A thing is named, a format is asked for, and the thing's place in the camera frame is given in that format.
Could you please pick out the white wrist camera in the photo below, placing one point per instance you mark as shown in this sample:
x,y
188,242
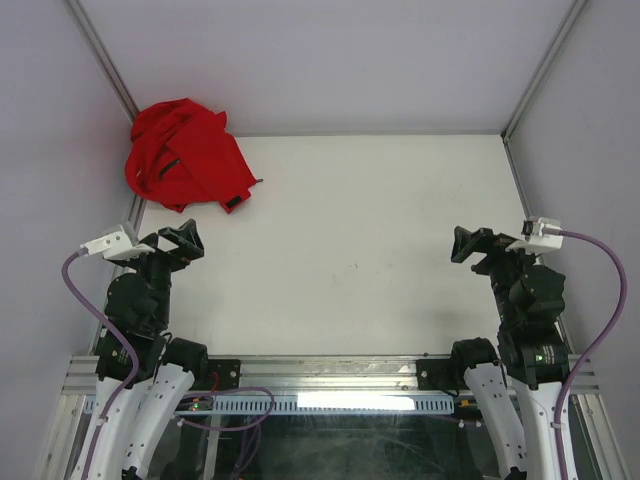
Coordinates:
x,y
120,243
540,236

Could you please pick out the red zip jacket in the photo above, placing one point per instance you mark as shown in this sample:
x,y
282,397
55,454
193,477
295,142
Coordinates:
x,y
181,154

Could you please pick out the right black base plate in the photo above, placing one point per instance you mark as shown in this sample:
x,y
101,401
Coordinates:
x,y
436,374

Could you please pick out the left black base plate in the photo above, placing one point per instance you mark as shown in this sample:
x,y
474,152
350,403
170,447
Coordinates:
x,y
222,374

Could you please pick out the left aluminium frame post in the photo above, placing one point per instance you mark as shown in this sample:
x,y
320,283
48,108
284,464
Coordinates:
x,y
100,53

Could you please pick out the aluminium frame post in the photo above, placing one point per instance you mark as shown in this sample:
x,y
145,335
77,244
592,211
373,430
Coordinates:
x,y
543,69
100,53

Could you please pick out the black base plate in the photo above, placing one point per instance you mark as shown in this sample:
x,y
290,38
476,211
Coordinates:
x,y
436,374
222,374

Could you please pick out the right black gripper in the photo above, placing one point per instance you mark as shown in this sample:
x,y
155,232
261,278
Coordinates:
x,y
466,241

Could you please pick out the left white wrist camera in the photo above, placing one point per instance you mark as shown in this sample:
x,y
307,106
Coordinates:
x,y
120,243

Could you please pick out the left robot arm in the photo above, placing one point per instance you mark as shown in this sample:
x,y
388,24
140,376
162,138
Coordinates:
x,y
142,372

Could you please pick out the aluminium mounting rail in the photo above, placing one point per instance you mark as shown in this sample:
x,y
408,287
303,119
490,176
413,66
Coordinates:
x,y
289,374

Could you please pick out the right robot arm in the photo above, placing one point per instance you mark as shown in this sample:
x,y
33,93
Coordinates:
x,y
516,380

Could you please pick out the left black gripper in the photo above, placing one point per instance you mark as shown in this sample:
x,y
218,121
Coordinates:
x,y
187,239

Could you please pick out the right aluminium frame post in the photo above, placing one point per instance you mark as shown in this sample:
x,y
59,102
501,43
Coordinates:
x,y
543,69

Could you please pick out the slotted cable duct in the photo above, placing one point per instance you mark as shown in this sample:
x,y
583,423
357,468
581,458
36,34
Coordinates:
x,y
317,403

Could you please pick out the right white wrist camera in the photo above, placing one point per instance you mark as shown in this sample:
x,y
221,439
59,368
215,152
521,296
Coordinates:
x,y
540,236

